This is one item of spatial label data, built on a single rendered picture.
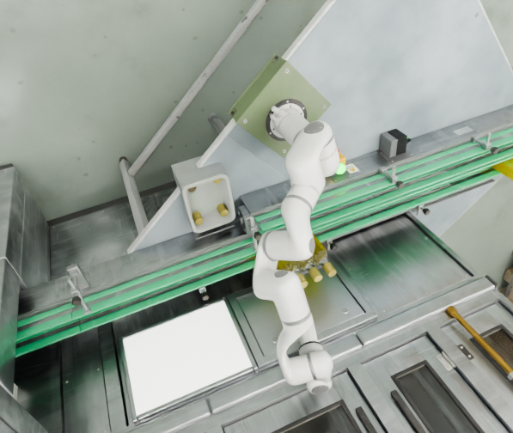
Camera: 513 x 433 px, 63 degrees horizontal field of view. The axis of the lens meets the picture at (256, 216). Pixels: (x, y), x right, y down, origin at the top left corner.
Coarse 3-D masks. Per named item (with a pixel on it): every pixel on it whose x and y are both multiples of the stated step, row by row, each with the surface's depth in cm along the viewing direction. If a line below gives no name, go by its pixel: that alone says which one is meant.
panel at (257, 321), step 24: (336, 264) 173; (312, 288) 165; (336, 288) 164; (192, 312) 163; (240, 312) 160; (264, 312) 159; (312, 312) 157; (336, 312) 156; (360, 312) 154; (240, 336) 152; (264, 336) 151; (336, 336) 149; (264, 360) 144; (216, 384) 139; (168, 408) 136
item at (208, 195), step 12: (204, 180) 148; (228, 180) 152; (192, 192) 158; (204, 192) 160; (216, 192) 162; (228, 192) 156; (192, 204) 161; (204, 204) 163; (216, 204) 165; (228, 204) 163; (204, 216) 166; (216, 216) 165; (228, 216) 165; (192, 228) 159; (204, 228) 161
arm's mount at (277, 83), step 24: (264, 72) 140; (288, 72) 136; (240, 96) 144; (264, 96) 138; (288, 96) 141; (312, 96) 145; (240, 120) 140; (264, 120) 143; (312, 120) 151; (288, 144) 153
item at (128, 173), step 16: (256, 0) 185; (240, 32) 187; (224, 48) 189; (208, 64) 193; (192, 96) 196; (176, 112) 198; (160, 128) 203; (144, 160) 206; (128, 176) 206; (128, 192) 198; (144, 224) 178
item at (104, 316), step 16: (464, 176) 192; (480, 176) 191; (432, 192) 186; (448, 192) 185; (384, 208) 182; (400, 208) 181; (336, 224) 178; (352, 224) 176; (320, 240) 172; (208, 272) 165; (224, 272) 164; (240, 272) 164; (176, 288) 161; (192, 288) 160; (128, 304) 158; (144, 304) 157; (80, 320) 155; (96, 320) 153; (112, 320) 153; (32, 336) 151; (48, 336) 151; (64, 336) 150; (16, 352) 147
